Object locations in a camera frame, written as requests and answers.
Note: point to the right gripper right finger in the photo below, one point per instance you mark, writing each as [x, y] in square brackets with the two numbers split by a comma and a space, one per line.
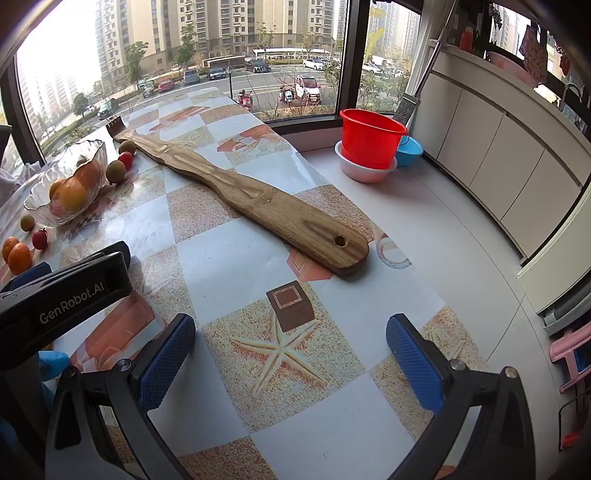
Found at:
[501, 445]

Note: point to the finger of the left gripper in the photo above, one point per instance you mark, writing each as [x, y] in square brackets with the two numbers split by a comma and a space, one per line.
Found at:
[34, 273]
[112, 258]

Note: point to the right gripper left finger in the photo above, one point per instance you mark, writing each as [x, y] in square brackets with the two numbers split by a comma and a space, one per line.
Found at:
[78, 443]

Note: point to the red cherry tomato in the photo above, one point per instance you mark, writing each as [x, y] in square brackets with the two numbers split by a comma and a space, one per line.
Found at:
[40, 239]

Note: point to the blue gloved hand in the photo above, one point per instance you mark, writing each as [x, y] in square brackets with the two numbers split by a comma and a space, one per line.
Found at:
[52, 364]

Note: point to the orange mandarin on table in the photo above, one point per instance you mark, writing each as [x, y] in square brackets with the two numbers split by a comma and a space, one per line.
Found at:
[19, 259]

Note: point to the small green fruit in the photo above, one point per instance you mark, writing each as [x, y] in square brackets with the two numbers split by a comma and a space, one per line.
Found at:
[27, 222]

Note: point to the glass fruit bowl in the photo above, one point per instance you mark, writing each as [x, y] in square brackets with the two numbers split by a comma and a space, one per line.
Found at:
[86, 161]

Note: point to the orange in bowl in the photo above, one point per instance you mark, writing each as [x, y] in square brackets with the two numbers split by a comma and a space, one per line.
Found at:
[71, 195]

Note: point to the green kiwi fruit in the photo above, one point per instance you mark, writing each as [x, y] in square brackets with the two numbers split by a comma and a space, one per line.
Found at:
[115, 172]

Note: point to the red tomato near board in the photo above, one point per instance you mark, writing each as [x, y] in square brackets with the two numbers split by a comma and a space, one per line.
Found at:
[126, 158]

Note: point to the brown kiwi near board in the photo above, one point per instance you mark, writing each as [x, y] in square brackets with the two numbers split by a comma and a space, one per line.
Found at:
[127, 146]

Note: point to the pink plastic stool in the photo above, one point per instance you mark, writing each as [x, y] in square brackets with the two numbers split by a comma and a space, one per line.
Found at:
[570, 349]

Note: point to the long wooden board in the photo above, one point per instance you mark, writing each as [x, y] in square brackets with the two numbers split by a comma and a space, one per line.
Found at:
[326, 240]

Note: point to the patterned plastic tablecloth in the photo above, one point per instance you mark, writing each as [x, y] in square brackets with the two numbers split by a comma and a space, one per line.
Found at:
[290, 375]

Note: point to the white plastic basin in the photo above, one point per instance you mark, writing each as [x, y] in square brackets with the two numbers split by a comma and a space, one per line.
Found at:
[359, 173]

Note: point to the red plastic bucket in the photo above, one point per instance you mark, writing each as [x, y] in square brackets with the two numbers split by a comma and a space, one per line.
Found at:
[370, 139]

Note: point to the white cabinet counter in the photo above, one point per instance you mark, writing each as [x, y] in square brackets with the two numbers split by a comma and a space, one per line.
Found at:
[520, 158]

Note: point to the blue plastic basin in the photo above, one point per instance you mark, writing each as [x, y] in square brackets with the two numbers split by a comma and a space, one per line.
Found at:
[409, 149]

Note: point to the metal grater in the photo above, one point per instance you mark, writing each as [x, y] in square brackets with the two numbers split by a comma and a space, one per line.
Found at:
[406, 109]

